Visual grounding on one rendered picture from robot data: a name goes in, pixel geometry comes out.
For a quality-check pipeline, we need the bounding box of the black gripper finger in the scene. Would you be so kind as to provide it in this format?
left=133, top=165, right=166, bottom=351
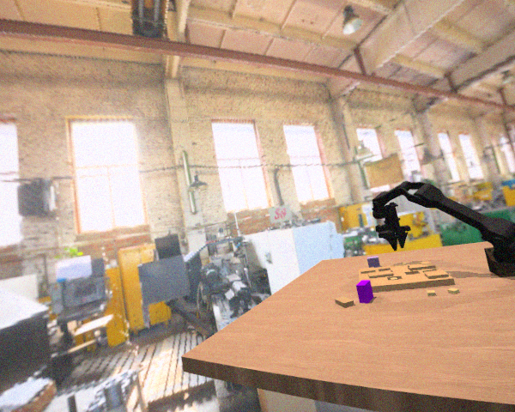
left=395, top=232, right=409, bottom=248
left=384, top=236, right=397, bottom=251

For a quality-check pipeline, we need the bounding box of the tan flat block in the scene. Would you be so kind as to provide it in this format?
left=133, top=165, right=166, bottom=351
left=335, top=296, right=354, bottom=308

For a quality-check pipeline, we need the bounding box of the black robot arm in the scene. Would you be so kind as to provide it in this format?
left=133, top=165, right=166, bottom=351
left=372, top=181, right=515, bottom=267

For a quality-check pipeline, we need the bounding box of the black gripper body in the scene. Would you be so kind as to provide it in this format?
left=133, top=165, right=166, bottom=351
left=379, top=216, right=411, bottom=238

